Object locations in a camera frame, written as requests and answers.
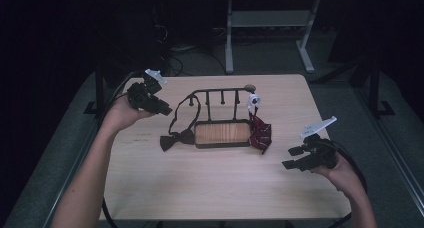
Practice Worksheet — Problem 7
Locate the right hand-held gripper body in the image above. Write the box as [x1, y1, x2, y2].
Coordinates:
[299, 115, 338, 171]

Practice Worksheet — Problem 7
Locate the red striped bow tie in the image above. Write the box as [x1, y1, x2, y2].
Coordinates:
[246, 91, 274, 156]

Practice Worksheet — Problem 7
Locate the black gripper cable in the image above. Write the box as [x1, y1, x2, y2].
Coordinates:
[324, 139, 369, 228]
[99, 71, 146, 228]

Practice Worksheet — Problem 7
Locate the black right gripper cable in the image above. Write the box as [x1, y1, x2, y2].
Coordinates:
[324, 139, 369, 228]

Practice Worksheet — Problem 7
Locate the black hook rack wooden base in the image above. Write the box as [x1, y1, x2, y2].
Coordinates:
[188, 84, 258, 150]

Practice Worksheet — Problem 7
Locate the person's right hand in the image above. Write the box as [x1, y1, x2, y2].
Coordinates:
[310, 152, 364, 199]

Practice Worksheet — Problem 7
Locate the bundle of floor cables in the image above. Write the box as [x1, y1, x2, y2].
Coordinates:
[151, 6, 229, 78]

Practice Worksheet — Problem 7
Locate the dark bow tie with strap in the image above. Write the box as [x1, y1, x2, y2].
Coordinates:
[158, 93, 203, 153]

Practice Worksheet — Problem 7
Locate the person's left hand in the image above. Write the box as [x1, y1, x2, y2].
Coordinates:
[100, 93, 156, 135]

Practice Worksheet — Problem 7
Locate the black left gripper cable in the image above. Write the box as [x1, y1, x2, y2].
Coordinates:
[99, 71, 146, 228]

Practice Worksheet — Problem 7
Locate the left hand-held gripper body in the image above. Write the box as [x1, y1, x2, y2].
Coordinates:
[126, 68, 169, 115]

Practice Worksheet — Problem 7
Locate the black metal stand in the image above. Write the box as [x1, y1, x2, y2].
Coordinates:
[83, 59, 108, 119]
[349, 52, 397, 120]

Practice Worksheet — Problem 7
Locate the white metal desk frame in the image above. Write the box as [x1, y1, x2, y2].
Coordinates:
[213, 0, 364, 75]

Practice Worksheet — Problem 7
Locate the metal floor rail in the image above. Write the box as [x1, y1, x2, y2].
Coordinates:
[353, 86, 424, 209]
[41, 86, 118, 228]

